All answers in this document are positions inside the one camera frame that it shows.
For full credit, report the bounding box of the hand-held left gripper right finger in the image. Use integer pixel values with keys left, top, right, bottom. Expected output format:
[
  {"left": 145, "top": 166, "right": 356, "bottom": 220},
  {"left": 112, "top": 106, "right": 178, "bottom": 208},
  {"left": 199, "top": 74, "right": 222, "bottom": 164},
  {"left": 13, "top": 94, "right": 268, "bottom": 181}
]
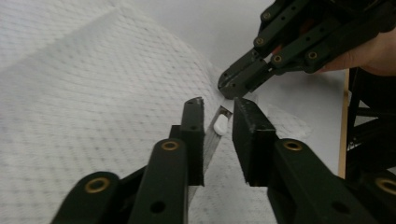
[{"left": 231, "top": 97, "right": 280, "bottom": 188}]

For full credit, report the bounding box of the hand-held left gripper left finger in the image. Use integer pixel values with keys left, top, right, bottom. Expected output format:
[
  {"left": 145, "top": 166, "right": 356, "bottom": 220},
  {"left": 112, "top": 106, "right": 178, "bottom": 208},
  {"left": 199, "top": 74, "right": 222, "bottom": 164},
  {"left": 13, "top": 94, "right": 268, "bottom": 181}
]
[{"left": 168, "top": 96, "right": 206, "bottom": 188}]

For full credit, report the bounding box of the white zipper slider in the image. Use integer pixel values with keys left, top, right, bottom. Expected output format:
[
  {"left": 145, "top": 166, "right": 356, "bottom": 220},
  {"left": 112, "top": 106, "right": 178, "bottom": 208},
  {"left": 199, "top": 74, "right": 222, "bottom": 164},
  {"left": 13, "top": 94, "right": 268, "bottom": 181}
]
[{"left": 212, "top": 105, "right": 233, "bottom": 137}]

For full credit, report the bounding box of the white mesh garment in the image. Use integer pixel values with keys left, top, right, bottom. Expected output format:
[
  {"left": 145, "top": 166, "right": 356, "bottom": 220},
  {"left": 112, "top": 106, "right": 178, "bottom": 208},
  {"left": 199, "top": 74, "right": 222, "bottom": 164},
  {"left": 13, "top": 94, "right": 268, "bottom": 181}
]
[{"left": 0, "top": 0, "right": 313, "bottom": 224}]

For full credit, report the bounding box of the black metal stand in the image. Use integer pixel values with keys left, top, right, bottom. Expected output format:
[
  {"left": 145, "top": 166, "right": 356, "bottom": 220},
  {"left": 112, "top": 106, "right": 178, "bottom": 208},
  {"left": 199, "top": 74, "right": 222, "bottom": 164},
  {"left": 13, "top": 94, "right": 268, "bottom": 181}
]
[{"left": 345, "top": 66, "right": 396, "bottom": 188}]

